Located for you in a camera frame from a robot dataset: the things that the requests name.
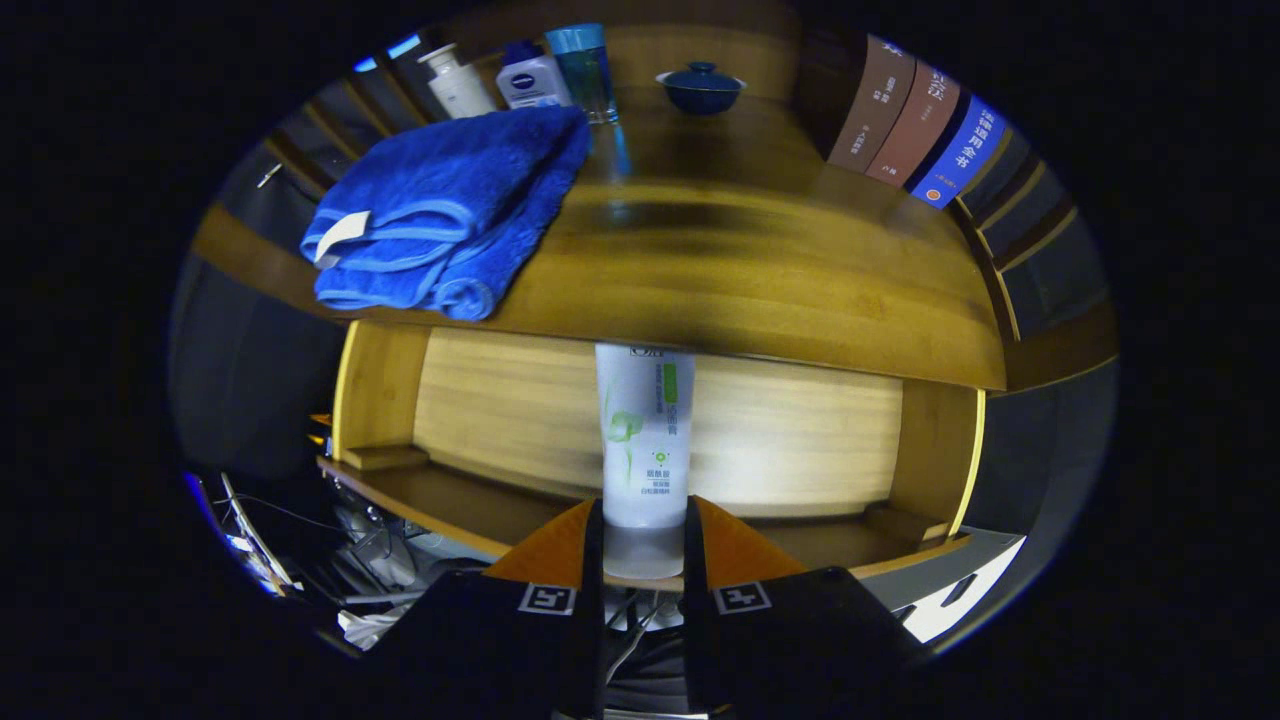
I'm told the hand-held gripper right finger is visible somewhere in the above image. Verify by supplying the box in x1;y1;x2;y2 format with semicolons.
683;495;931;716

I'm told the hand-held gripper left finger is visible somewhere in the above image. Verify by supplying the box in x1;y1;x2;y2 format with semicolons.
360;498;607;720

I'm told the wooden drawer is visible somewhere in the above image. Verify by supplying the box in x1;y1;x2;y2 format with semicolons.
318;320;988;593

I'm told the white cleanser tube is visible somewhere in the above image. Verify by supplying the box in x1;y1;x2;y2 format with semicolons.
595;343;696;581

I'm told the wooden countertop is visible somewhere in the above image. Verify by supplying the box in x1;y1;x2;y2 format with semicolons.
192;85;1009;391

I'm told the wooden cabinet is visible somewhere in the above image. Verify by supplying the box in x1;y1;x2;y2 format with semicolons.
190;0;1119;396

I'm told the blue folded towel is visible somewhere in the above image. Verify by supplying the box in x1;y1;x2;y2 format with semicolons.
300;105;591;323

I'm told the blue book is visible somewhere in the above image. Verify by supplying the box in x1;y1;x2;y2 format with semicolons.
908;95;1008;209

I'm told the reddish brown book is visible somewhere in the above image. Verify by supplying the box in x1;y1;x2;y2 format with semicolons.
866;62;963;188

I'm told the dark brown book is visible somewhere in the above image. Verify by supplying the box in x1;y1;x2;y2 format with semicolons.
827;35;917;173

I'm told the white pump bottle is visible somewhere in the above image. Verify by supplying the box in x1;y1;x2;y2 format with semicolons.
417;42;498;121

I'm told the dark blue lidded teacup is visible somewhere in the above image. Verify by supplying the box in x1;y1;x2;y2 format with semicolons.
656;61;747;116

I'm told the white lotion bottle blue cap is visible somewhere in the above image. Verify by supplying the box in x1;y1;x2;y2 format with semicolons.
496;40;574;109

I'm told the teal tumbler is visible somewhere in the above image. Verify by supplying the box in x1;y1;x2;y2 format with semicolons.
545;23;619;126

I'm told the tangle of cables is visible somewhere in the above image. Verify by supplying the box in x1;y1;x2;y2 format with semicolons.
215;470;501;651

